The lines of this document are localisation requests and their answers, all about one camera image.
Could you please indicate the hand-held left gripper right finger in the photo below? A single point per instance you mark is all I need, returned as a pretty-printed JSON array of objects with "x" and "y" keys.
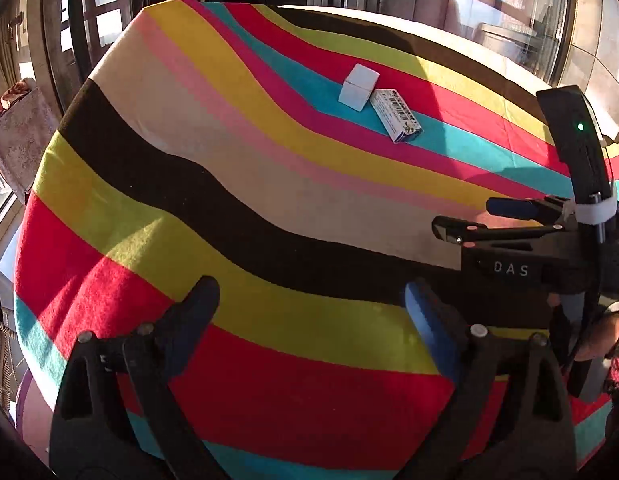
[{"x": 434, "y": 332}]

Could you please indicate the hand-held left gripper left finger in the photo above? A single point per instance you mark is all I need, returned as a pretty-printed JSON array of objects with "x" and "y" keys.
[{"x": 189, "y": 322}]

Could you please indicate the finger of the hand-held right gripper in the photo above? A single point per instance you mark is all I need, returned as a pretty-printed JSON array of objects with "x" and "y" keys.
[
  {"x": 454, "y": 232},
  {"x": 509, "y": 206}
]

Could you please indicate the white box blue ends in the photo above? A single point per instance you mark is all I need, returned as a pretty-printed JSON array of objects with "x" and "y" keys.
[{"x": 397, "y": 115}]

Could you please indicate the plain small white box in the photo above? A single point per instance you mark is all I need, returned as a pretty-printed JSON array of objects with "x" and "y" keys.
[{"x": 358, "y": 86}]

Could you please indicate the person's right hand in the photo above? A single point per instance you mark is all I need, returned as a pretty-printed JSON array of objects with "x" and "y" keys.
[{"x": 607, "y": 337}]

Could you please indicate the striped colourful blanket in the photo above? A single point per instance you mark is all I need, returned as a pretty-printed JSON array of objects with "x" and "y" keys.
[{"x": 249, "y": 210}]

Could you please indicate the pink round stool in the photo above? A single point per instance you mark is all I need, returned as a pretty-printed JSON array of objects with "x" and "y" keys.
[{"x": 31, "y": 405}]

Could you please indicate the balcony window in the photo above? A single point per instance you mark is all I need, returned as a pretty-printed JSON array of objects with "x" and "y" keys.
[{"x": 489, "y": 0}]

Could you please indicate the grey draped cloth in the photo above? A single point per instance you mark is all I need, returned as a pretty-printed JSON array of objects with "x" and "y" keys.
[{"x": 21, "y": 135}]

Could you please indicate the dark framed side window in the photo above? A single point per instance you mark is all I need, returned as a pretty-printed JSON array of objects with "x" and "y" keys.
[{"x": 96, "y": 15}]

